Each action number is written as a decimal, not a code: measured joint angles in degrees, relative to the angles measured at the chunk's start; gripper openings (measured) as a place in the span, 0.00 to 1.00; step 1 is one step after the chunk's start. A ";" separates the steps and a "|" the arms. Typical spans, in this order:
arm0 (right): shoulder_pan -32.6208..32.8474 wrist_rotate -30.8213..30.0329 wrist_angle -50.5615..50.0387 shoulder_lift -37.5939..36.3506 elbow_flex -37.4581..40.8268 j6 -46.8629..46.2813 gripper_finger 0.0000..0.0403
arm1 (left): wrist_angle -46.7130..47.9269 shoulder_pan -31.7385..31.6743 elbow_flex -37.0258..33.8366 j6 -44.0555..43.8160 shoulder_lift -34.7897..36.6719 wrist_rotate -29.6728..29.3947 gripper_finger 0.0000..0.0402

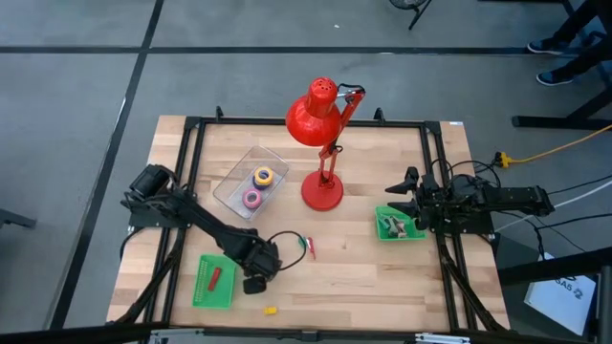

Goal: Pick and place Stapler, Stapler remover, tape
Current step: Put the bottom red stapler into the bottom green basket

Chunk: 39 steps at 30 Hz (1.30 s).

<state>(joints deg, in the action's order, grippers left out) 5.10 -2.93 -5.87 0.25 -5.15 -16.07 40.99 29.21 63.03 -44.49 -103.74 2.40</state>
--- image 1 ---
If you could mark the green mini stapler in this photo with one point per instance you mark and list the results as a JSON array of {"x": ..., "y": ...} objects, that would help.
[{"x": 302, "y": 242}]

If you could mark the person's dark blue shoe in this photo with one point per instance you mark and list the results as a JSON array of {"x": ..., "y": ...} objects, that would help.
[
  {"x": 547, "y": 47},
  {"x": 554, "y": 78}
]

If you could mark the small yellow stapler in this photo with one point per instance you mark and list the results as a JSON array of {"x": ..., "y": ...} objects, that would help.
[{"x": 270, "y": 310}]

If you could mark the black chair base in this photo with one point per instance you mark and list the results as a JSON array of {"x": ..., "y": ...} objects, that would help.
[{"x": 412, "y": 5}]

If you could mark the red desk lamp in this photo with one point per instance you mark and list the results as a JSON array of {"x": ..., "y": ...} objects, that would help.
[{"x": 313, "y": 119}]

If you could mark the grey chair leg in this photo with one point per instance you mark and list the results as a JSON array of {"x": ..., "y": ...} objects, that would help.
[{"x": 14, "y": 220}]

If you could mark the silver aluminium bracket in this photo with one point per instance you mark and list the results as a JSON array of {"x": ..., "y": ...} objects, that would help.
[
  {"x": 442, "y": 338},
  {"x": 167, "y": 337}
]

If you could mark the wide green plastic basket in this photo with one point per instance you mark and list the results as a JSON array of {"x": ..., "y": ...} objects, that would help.
[{"x": 227, "y": 286}]

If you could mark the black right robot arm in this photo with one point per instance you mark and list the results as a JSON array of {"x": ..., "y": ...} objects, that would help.
[{"x": 507, "y": 196}]

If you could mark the black desk leg frame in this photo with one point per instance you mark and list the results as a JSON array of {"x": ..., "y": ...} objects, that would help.
[{"x": 550, "y": 122}]

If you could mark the black frame clamp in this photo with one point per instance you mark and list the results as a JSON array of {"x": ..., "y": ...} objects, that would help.
[
  {"x": 378, "y": 114},
  {"x": 219, "y": 113}
]

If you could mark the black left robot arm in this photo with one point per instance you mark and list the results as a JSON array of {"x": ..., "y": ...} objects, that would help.
[{"x": 210, "y": 224}]

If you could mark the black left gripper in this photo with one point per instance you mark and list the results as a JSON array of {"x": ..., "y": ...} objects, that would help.
[{"x": 260, "y": 263}]

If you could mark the clear plastic container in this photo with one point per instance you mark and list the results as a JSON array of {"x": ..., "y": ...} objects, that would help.
[{"x": 229, "y": 191}]

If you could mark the person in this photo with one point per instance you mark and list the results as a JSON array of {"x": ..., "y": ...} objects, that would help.
[{"x": 583, "y": 19}]

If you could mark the pink tape roll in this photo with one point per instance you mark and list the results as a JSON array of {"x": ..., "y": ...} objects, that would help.
[{"x": 244, "y": 199}]

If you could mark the black table frame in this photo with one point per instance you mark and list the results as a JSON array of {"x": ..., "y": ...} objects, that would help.
[{"x": 311, "y": 122}]

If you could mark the purple tape roll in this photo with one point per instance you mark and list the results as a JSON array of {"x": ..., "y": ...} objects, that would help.
[{"x": 260, "y": 187}]

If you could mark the small green plastic basket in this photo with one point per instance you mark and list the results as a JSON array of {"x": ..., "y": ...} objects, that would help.
[{"x": 416, "y": 235}]

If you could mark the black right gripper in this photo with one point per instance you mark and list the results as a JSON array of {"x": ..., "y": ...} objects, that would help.
[{"x": 432, "y": 205}]

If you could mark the white cardboard box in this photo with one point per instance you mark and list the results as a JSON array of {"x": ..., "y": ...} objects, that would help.
[{"x": 559, "y": 301}]

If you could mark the yellow tape roll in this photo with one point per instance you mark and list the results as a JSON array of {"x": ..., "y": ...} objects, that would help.
[{"x": 263, "y": 168}]

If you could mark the black stand beam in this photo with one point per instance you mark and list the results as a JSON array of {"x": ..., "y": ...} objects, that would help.
[{"x": 550, "y": 271}]

